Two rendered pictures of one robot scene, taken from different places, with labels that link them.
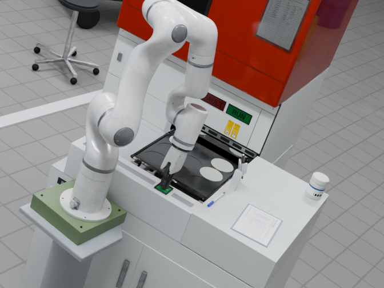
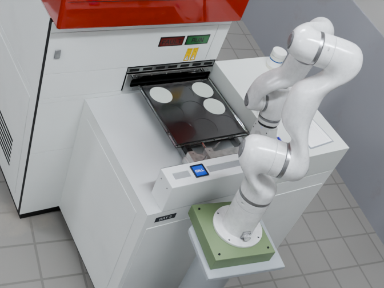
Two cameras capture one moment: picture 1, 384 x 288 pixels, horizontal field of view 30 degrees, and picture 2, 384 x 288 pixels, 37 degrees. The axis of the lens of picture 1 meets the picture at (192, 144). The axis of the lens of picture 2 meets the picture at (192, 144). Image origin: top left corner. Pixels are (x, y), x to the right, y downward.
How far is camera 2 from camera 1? 2.42 m
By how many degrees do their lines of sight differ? 53
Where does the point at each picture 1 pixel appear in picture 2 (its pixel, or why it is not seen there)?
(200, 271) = (289, 188)
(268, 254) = (340, 146)
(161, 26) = (351, 67)
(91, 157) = (267, 199)
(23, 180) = not seen: outside the picture
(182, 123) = (277, 107)
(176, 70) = (128, 35)
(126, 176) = (231, 175)
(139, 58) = (318, 101)
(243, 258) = (325, 160)
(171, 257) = not seen: hidden behind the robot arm
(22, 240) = (10, 264)
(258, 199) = not seen: hidden behind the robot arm
